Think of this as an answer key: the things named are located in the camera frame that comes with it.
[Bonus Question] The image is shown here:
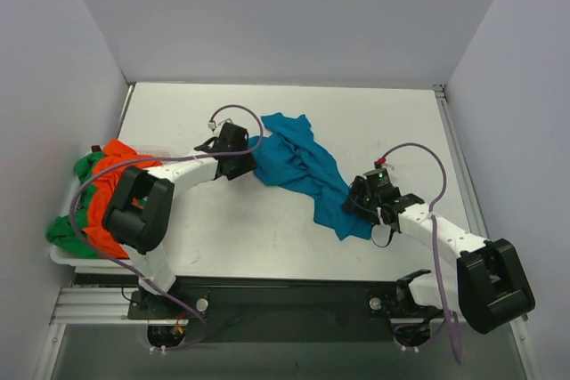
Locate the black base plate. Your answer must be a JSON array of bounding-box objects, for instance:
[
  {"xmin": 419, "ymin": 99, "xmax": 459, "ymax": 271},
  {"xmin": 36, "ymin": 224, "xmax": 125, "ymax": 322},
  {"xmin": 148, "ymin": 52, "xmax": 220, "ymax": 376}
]
[{"xmin": 127, "ymin": 277, "xmax": 443, "ymax": 348}]

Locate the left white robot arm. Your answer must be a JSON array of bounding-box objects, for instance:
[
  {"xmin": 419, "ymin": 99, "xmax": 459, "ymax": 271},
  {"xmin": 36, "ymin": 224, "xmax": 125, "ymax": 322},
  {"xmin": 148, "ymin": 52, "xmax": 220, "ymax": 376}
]
[{"xmin": 102, "ymin": 122, "xmax": 257, "ymax": 319}]

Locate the teal blue t shirt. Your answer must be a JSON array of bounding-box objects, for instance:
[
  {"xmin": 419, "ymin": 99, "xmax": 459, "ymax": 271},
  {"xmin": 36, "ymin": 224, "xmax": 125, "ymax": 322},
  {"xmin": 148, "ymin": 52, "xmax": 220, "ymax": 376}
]
[{"xmin": 249, "ymin": 112, "xmax": 373, "ymax": 240}]

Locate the right side aluminium rail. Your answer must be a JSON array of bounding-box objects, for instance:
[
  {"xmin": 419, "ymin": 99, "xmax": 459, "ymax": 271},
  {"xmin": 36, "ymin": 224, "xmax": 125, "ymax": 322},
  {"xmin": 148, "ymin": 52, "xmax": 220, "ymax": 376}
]
[{"xmin": 433, "ymin": 85, "xmax": 487, "ymax": 238}]

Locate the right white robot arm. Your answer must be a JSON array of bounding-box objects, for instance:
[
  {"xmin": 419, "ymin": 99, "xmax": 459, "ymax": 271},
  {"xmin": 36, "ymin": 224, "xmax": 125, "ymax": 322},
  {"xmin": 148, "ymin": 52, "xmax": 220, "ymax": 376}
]
[{"xmin": 342, "ymin": 168, "xmax": 536, "ymax": 334}]

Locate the green t shirt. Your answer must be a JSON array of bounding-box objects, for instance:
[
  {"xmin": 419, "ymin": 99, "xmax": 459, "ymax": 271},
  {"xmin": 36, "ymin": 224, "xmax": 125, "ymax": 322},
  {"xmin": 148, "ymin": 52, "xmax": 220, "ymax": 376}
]
[{"xmin": 45, "ymin": 151, "xmax": 105, "ymax": 259}]

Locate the orange t shirt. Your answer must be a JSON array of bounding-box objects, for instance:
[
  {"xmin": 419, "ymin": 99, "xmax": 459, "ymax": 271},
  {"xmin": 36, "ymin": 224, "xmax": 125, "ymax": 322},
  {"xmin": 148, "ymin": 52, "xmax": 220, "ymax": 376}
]
[{"xmin": 80, "ymin": 139, "xmax": 162, "ymax": 259}]

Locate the aluminium frame rail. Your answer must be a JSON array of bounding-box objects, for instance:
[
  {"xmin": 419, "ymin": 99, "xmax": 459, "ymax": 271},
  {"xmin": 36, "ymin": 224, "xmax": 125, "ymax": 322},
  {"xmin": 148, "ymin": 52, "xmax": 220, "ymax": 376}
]
[{"xmin": 51, "ymin": 287, "xmax": 148, "ymax": 326}]

